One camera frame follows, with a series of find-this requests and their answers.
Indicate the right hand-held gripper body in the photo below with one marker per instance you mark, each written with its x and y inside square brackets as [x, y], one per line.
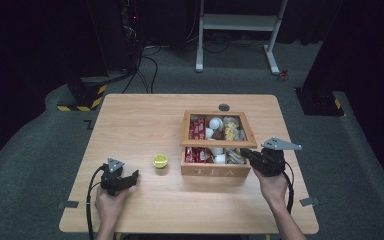
[268, 163]

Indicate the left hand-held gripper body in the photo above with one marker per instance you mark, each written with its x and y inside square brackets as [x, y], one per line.
[113, 181]

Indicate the wooden tea box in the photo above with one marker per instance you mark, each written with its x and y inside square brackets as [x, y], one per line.
[215, 170]

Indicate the person's right hand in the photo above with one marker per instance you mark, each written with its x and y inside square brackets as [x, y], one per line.
[274, 188]

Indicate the person's left hand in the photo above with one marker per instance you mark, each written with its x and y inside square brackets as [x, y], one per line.
[108, 208]

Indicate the bundle of pale packets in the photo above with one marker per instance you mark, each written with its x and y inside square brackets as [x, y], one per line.
[235, 156]

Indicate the bundle of yellow packets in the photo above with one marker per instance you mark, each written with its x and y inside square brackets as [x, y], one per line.
[232, 130]

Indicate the white creamer capsule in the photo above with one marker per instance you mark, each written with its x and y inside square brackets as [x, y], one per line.
[220, 159]
[216, 123]
[209, 133]
[216, 151]

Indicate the small yellow-green lidded cup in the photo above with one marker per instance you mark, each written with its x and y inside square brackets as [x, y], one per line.
[160, 161]

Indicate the brown capsule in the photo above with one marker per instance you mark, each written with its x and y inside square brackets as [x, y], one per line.
[218, 135]

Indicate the grey tape strip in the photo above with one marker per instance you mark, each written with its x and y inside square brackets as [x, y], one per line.
[309, 201]
[68, 204]

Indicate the grey round table grommet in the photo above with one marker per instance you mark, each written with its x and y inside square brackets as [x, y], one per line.
[224, 107]

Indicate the bundle of red packets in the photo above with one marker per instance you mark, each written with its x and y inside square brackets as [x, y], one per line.
[196, 155]
[197, 128]

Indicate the black stand base yellow mark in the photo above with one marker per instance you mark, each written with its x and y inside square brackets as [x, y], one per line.
[320, 101]

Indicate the small red floor object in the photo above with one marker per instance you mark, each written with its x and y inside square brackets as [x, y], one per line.
[282, 76]

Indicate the black yellow striped stand base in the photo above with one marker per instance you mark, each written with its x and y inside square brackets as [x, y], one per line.
[86, 96]

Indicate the white metal stand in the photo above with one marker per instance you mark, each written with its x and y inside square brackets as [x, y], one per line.
[240, 22]

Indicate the dark equipment rack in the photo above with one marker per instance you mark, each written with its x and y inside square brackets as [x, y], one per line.
[131, 30]

